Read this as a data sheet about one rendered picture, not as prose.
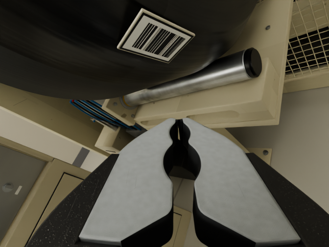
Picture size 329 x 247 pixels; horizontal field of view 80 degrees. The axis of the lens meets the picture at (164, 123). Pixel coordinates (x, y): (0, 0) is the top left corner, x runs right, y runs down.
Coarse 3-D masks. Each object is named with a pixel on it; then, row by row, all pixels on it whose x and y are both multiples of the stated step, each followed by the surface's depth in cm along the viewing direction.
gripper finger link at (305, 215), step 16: (256, 160) 8; (272, 176) 7; (272, 192) 7; (288, 192) 7; (288, 208) 6; (304, 208) 6; (320, 208) 6; (304, 224) 6; (320, 224) 6; (304, 240) 5; (320, 240) 5
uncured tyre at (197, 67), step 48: (0, 0) 13; (48, 0) 13; (96, 0) 14; (144, 0) 15; (192, 0) 18; (240, 0) 25; (0, 48) 17; (48, 48) 16; (96, 48) 16; (192, 48) 22; (48, 96) 31; (96, 96) 32
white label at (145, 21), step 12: (144, 12) 14; (132, 24) 15; (144, 24) 15; (156, 24) 16; (168, 24) 16; (132, 36) 16; (144, 36) 16; (156, 36) 17; (168, 36) 17; (180, 36) 18; (192, 36) 18; (120, 48) 17; (132, 48) 17; (144, 48) 18; (156, 48) 18; (168, 48) 18; (180, 48) 19; (168, 60) 20
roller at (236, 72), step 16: (224, 64) 31; (240, 64) 29; (256, 64) 29; (176, 80) 38; (192, 80) 36; (208, 80) 33; (224, 80) 32; (240, 80) 31; (128, 96) 51; (144, 96) 46; (160, 96) 43
